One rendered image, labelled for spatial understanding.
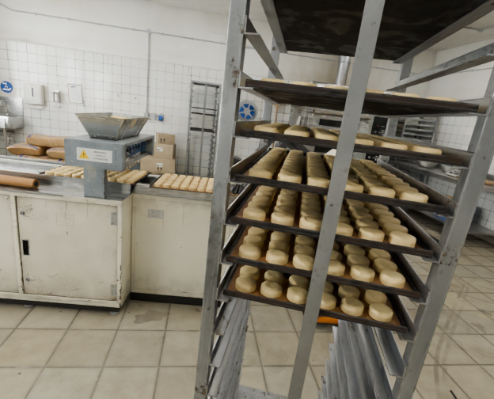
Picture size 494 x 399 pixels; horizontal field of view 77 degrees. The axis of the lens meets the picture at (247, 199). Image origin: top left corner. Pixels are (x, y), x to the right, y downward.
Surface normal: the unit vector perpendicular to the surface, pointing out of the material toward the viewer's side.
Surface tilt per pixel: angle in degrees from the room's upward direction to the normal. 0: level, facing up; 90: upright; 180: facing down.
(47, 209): 90
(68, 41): 90
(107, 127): 110
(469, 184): 90
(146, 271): 90
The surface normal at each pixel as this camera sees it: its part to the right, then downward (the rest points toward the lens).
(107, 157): 0.03, 0.28
